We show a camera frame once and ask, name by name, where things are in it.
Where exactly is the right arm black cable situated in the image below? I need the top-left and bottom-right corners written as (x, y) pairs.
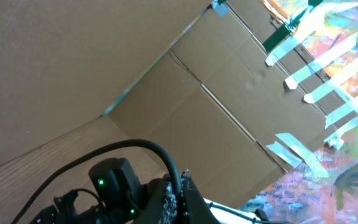
top-left (9, 138), bottom-right (183, 224)

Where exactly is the colourful painted cloth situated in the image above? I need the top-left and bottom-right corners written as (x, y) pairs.
top-left (242, 1), bottom-right (358, 223)

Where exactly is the cardboard back panel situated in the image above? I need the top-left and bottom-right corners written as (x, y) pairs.
top-left (0, 0), bottom-right (358, 209)

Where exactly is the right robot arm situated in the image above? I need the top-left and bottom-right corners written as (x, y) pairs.
top-left (31, 158), bottom-right (270, 224)

